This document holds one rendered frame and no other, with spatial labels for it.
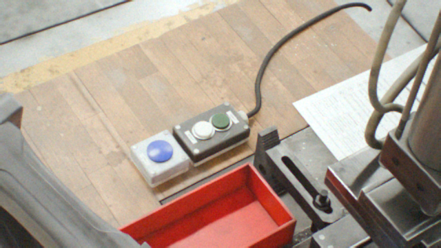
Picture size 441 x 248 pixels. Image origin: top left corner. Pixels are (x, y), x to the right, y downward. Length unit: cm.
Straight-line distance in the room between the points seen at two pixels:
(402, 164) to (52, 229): 37
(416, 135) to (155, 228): 48
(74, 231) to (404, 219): 38
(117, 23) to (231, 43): 132
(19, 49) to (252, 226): 160
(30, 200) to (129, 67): 67
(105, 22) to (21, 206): 201
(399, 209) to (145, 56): 64
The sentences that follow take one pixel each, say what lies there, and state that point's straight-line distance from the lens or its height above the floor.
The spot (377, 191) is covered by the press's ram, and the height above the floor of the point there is 118.
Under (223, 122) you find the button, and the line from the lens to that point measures 135.
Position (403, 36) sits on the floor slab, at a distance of 289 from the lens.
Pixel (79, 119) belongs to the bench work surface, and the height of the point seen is 90.
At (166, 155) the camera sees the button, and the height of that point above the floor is 94.
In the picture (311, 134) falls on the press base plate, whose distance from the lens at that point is 140.
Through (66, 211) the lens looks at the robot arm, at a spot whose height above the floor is 130.
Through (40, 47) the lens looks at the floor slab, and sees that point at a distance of 275.
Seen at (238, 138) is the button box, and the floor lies 92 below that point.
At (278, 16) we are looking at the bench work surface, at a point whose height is 90.
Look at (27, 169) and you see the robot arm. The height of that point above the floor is 131.
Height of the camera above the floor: 199
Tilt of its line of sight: 52 degrees down
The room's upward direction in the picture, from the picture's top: 6 degrees clockwise
